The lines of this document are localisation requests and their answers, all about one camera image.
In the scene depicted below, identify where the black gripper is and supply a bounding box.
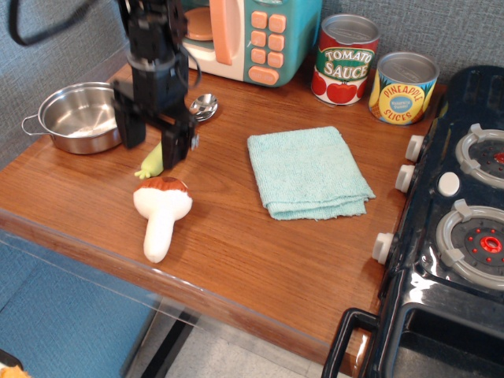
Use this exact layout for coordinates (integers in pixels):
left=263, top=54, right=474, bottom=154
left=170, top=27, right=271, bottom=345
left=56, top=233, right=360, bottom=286
left=113, top=53, right=199, bottom=169

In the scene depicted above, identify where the spoon with yellow-green handle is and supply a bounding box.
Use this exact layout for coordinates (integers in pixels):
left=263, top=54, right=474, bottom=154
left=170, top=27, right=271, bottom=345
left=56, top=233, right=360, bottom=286
left=134, top=93, right=218, bottom=180

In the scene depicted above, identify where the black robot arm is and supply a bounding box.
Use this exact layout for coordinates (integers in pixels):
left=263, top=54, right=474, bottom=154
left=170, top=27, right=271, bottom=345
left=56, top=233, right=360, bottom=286
left=113, top=1, right=197, bottom=169

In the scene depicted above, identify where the small metal pot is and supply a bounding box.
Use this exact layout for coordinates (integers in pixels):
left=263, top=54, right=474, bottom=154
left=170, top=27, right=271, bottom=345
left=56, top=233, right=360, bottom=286
left=20, top=82, right=121, bottom=155

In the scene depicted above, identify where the light blue folded cloth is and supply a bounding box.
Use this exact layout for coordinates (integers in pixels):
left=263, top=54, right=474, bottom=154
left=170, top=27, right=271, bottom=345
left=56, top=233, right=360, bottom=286
left=247, top=126, right=375, bottom=221

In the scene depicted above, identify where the plush mushroom toy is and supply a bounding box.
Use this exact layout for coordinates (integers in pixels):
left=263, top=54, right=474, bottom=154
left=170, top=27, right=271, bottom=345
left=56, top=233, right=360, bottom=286
left=133, top=176, right=193, bottom=263

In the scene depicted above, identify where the teal toy microwave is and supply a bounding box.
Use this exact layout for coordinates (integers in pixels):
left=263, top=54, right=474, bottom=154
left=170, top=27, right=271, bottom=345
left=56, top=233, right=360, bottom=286
left=182, top=1, right=322, bottom=87

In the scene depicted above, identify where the tomato sauce can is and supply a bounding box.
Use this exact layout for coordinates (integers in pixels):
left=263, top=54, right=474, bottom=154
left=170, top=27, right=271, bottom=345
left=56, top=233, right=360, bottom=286
left=311, top=13, right=380, bottom=106

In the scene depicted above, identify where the pineapple slices can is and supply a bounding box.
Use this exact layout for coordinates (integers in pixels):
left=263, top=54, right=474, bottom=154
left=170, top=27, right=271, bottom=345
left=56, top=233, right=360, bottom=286
left=369, top=51, right=439, bottom=125

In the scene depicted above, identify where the black toy stove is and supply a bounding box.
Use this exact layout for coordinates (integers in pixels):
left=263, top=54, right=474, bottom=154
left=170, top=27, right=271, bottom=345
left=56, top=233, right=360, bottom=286
left=323, top=65, right=503, bottom=377

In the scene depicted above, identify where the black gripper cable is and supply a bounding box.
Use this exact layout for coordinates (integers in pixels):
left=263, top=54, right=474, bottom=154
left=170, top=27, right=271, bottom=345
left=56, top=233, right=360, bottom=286
left=181, top=45, right=202, bottom=91

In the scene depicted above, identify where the black braided cable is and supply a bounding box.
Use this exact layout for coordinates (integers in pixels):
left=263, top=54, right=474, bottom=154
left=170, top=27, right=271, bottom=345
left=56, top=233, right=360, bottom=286
left=8, top=0, right=99, bottom=46

